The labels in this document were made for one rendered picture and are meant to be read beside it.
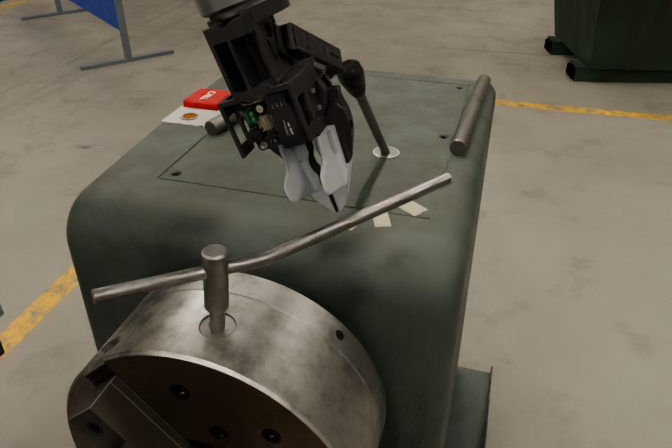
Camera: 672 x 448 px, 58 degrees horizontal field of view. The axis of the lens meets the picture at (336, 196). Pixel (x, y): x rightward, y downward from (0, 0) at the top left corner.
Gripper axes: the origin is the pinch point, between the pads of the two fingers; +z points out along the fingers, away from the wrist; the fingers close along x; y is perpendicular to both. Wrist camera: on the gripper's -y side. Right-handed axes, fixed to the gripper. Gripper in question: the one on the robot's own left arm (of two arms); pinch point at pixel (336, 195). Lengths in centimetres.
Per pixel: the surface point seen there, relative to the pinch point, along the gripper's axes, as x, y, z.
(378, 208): 5.1, 3.0, 0.7
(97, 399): -19.3, 20.4, 5.3
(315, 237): 0.1, 7.2, 0.3
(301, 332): -4.1, 9.6, 8.8
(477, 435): -10, -39, 79
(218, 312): -8.2, 13.8, 2.4
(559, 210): -1, -232, 141
